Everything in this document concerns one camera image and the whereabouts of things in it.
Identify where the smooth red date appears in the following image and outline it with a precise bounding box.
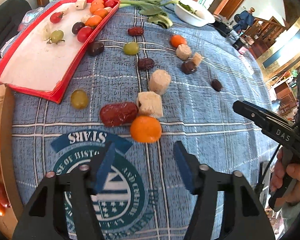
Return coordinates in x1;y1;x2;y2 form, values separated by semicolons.
0;182;11;207

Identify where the large red date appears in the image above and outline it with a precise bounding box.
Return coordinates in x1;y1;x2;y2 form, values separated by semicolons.
100;102;139;127

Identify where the white cake block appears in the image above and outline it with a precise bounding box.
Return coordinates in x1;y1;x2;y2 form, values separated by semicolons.
136;92;164;119

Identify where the round beige rice cake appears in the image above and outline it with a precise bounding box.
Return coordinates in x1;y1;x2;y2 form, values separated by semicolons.
149;69;171;95

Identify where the person's right hand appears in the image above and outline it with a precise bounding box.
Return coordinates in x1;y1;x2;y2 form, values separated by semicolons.
269;147;300;205

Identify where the small dark date right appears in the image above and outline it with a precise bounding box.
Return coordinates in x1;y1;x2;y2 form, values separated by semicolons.
211;79;223;92

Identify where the cardboard box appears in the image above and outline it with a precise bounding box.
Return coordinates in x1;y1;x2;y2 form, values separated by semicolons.
0;85;23;239

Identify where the small beige cake cube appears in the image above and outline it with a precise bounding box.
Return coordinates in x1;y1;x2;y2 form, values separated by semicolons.
192;53;203;67

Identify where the small dark plum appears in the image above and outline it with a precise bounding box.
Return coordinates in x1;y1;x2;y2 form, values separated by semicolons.
181;60;197;75

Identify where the beige cake piece far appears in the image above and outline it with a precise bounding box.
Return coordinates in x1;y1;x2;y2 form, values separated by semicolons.
175;44;192;61

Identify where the green grape near tray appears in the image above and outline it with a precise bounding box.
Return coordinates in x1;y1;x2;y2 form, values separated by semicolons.
70;89;89;109

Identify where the white enamel basin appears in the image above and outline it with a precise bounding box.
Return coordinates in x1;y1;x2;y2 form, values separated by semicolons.
173;0;215;27

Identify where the small orange mandarin far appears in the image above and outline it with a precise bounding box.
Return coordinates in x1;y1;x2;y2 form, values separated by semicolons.
170;35;187;48

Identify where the blue plaid tablecloth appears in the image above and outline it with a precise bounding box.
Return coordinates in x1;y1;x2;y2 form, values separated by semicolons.
0;0;277;239

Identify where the dark wrinkled date centre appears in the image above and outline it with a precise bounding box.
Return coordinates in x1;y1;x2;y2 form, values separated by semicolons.
138;58;155;70

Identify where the red plastic tray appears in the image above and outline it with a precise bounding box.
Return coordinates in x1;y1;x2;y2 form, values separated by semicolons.
0;0;120;103

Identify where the green grape centre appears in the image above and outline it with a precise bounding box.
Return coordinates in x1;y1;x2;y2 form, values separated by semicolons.
123;42;140;55

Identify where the red date far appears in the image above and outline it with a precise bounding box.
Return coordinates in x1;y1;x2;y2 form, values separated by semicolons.
127;26;144;37

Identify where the green leafy vegetable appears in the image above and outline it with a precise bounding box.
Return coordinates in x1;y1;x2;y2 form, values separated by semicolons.
119;0;179;29

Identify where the green grape in tray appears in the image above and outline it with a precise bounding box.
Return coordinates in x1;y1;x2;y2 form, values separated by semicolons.
47;30;65;44

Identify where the red tomato in tray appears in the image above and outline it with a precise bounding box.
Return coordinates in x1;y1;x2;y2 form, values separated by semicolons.
77;26;93;43

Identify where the white cake piece in tray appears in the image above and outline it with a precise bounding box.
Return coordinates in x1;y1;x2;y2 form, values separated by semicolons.
42;23;51;41

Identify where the dark plum in tray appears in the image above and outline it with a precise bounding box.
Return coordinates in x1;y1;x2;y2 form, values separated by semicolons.
71;22;85;35

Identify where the orange mandarin in tray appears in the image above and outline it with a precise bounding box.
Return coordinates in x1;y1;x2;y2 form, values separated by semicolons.
85;15;103;28

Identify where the red cherry tomato left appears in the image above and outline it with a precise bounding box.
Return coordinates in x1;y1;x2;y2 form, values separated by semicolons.
50;12;64;24

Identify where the red tomato tray corner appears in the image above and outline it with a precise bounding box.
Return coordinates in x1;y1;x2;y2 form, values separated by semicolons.
104;0;116;8

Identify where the black sofa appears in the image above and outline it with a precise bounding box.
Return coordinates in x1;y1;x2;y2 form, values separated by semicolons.
0;0;31;49

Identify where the white cake cube in tray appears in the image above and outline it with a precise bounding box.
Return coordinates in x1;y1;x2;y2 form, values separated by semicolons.
75;0;87;10

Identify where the orange mandarin tray back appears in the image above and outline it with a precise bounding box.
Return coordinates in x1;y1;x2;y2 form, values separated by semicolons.
90;0;104;14

